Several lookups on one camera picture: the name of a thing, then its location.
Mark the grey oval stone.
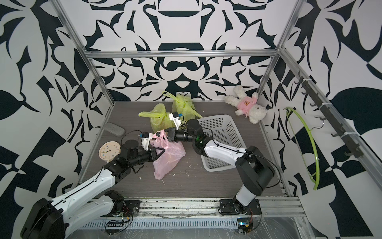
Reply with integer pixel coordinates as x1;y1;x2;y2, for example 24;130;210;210
103;122;125;137

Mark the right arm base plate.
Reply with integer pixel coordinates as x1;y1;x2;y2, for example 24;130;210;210
218;198;262;216

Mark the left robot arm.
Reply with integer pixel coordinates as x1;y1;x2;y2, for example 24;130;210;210
20;140;166;239

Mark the white plastic basket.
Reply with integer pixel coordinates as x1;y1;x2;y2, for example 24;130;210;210
198;115;247;172

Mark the small round clock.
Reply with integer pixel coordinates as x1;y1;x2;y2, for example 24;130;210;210
98;141;120;163

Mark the black wall hook rack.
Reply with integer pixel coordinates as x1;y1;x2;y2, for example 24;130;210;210
297;76;364;158

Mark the green hoop hanger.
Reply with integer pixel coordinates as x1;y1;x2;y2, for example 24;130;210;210
284;107;320;191

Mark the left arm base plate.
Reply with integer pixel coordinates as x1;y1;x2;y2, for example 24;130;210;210
121;200;141;217

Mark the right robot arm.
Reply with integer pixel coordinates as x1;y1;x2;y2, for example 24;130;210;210
164;119;276;208

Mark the green plastic bag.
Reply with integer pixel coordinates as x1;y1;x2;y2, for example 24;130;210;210
162;91;203;121
138;103;175;133

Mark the pink plastic bag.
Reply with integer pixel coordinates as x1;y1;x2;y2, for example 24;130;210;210
150;130;186;180

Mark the white plush bunny pink shirt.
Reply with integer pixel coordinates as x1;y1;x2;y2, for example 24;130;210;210
224;85;267;124

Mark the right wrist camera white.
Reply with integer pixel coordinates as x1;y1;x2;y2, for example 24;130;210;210
169;112;182;130

